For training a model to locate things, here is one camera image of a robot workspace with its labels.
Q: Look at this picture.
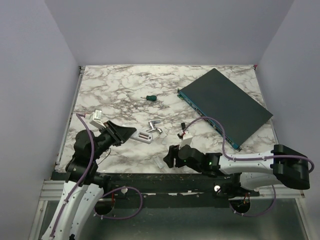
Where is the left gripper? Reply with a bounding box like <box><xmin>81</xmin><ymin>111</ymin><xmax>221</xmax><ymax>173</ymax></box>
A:
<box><xmin>91</xmin><ymin>120</ymin><xmax>137</xmax><ymax>161</ymax></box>

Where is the white battery cover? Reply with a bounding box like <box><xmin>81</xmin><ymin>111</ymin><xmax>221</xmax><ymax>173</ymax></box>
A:
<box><xmin>154</xmin><ymin>157</ymin><xmax>164</xmax><ymax>169</ymax></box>

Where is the white remote control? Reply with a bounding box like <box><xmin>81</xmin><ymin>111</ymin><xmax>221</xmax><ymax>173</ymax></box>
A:
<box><xmin>130</xmin><ymin>130</ymin><xmax>153</xmax><ymax>144</ymax></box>

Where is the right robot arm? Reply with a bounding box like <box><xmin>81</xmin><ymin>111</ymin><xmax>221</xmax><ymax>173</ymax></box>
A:
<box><xmin>163</xmin><ymin>144</ymin><xmax>314</xmax><ymax>196</ymax></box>

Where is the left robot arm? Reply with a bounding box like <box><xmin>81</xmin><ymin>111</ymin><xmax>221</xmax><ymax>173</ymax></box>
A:
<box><xmin>41</xmin><ymin>121</ymin><xmax>137</xmax><ymax>240</ymax></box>

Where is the chrome faucet tap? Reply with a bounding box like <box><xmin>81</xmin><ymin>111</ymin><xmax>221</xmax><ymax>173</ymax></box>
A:
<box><xmin>146</xmin><ymin>120</ymin><xmax>163</xmax><ymax>134</ymax></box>

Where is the black hammer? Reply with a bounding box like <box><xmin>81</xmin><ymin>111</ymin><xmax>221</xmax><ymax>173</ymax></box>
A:
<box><xmin>180</xmin><ymin>122</ymin><xmax>186</xmax><ymax>133</ymax></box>

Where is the green stubby screwdriver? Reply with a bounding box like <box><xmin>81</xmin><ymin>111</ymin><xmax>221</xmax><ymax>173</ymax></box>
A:
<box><xmin>141</xmin><ymin>95</ymin><xmax>157</xmax><ymax>102</ymax></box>

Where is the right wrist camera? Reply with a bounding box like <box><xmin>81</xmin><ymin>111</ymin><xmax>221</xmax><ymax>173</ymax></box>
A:
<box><xmin>178</xmin><ymin>131</ymin><xmax>193</xmax><ymax>149</ymax></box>

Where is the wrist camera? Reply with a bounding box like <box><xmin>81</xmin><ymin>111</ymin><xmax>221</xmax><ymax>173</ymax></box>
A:
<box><xmin>178</xmin><ymin>131</ymin><xmax>193</xmax><ymax>149</ymax></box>
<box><xmin>89</xmin><ymin>109</ymin><xmax>104</xmax><ymax>130</ymax></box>

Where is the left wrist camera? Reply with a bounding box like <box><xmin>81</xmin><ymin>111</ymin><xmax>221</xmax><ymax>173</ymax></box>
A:
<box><xmin>89</xmin><ymin>109</ymin><xmax>104</xmax><ymax>130</ymax></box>

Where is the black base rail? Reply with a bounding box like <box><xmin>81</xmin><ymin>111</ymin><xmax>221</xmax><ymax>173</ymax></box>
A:
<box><xmin>97</xmin><ymin>173</ymin><xmax>258</xmax><ymax>209</ymax></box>

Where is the dark network switch box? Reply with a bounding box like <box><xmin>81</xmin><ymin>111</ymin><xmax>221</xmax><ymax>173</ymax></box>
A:
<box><xmin>177</xmin><ymin>68</ymin><xmax>273</xmax><ymax>152</ymax></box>

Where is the aluminium frame rail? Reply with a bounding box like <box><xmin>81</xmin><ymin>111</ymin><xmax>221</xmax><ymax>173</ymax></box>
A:
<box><xmin>39</xmin><ymin>180</ymin><xmax>305</xmax><ymax>201</ymax></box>

